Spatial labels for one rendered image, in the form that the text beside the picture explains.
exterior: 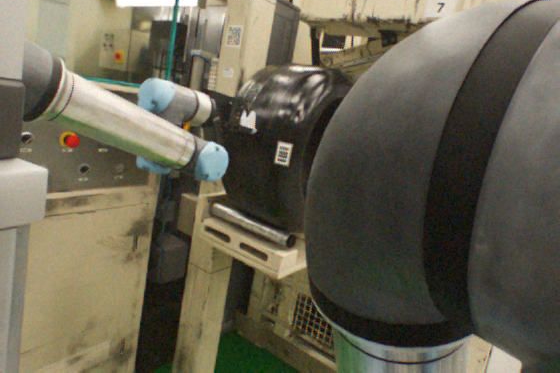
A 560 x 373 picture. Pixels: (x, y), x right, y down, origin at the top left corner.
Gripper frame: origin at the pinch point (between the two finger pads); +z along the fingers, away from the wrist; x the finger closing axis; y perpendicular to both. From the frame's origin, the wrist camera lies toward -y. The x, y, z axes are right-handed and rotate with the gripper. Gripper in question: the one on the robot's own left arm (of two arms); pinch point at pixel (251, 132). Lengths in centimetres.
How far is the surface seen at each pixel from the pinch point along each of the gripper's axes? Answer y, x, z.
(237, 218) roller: -29.0, 10.9, 16.8
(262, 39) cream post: 33.8, 26.5, 24.9
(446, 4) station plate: 54, -30, 40
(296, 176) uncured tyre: -9.0, -11.6, 10.0
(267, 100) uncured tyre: 9.9, 0.5, 3.9
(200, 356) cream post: -93, 26, 35
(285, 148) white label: -2.0, -10.2, 3.2
